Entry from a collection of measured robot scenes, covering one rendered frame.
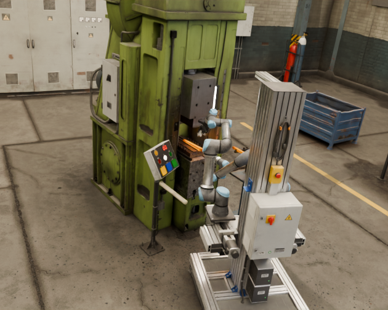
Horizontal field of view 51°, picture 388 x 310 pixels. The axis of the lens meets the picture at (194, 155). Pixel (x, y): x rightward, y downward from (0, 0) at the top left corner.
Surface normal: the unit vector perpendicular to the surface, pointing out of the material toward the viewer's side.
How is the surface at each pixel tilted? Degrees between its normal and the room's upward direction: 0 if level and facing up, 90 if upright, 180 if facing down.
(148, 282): 0
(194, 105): 90
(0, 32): 90
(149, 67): 89
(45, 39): 90
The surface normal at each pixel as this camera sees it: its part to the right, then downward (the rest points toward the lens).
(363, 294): 0.09, -0.90
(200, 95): 0.61, 0.38
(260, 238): 0.22, 0.43
